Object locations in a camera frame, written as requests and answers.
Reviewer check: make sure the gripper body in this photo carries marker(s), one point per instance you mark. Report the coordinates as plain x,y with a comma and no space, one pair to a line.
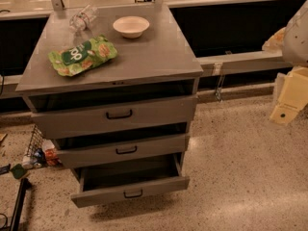
296,40

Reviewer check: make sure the green snack bag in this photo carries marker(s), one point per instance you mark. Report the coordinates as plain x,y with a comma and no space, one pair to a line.
85,56

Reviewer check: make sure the grey bottom drawer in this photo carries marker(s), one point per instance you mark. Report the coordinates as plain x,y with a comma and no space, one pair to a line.
131,179

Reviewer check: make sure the grey middle drawer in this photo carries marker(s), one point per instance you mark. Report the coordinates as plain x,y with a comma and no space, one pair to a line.
123,151

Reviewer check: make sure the grey top drawer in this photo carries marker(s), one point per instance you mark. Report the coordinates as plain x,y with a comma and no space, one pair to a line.
116,117

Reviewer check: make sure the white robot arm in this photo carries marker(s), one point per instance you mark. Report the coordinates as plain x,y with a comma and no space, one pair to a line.
292,40

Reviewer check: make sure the grey drawer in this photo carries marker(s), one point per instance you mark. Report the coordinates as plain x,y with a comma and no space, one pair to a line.
131,179
123,151
116,117

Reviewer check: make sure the black metal stand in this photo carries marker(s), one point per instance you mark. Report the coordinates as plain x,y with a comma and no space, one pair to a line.
17,211

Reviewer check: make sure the wire basket with items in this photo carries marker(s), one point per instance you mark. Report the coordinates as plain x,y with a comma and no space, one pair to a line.
34,156

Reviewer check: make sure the grey drawer cabinet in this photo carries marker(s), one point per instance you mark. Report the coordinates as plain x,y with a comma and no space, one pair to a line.
111,137

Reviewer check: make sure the white paper bowl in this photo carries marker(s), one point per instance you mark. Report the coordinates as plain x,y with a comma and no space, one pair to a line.
131,27

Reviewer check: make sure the green sponge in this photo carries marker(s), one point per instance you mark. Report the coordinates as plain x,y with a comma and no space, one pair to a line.
19,172

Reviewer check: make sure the red can in basket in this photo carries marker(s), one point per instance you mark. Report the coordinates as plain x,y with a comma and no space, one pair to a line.
51,157

